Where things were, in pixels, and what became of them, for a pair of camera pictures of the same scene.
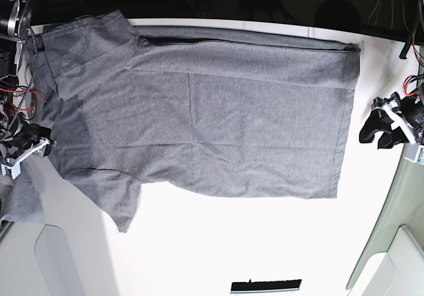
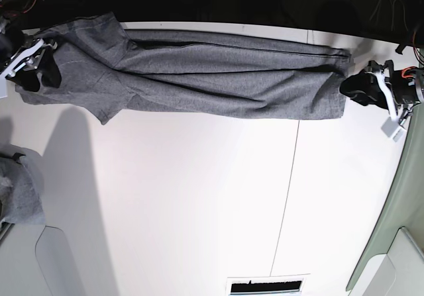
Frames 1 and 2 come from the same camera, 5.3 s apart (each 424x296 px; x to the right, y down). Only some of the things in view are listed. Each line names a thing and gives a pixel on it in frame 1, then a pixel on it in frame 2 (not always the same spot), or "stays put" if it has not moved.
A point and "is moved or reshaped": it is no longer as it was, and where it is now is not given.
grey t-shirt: (228, 110) is moved or reshaped
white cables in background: (377, 4) stays put
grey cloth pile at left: (19, 200) stays put
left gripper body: (20, 140) -> (28, 57)
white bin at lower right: (399, 271) stays put
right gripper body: (408, 111) -> (400, 85)
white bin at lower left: (36, 259) stays put
